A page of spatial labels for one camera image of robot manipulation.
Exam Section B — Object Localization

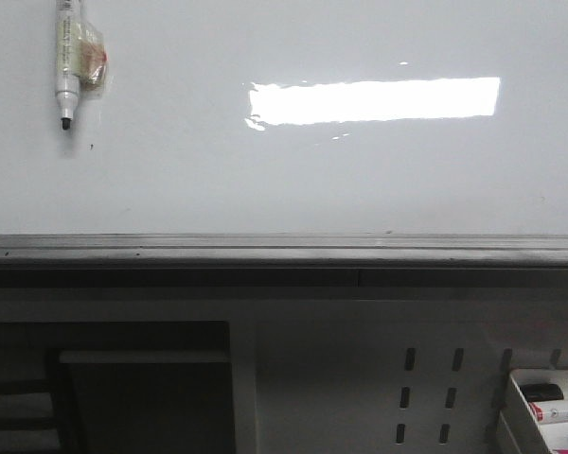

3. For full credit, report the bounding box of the white black-tipped whiteboard marker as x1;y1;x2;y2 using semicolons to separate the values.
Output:
55;0;81;131

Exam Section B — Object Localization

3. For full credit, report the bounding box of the white whiteboard surface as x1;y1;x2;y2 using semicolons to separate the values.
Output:
0;1;568;236

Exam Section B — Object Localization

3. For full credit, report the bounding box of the white slotted pegboard panel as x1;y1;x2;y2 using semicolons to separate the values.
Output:
230;300;568;453

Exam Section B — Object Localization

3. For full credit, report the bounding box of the dark shelf unit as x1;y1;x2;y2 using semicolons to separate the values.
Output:
0;322;236;453

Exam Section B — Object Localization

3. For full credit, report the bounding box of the white marker storage box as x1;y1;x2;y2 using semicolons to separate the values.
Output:
497;369;568;453

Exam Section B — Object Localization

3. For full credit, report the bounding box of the red-capped marker in box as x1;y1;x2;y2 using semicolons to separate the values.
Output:
528;399;568;425

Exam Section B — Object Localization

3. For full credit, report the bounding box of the dark whiteboard bottom frame rail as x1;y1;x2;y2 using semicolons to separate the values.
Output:
0;233;568;270

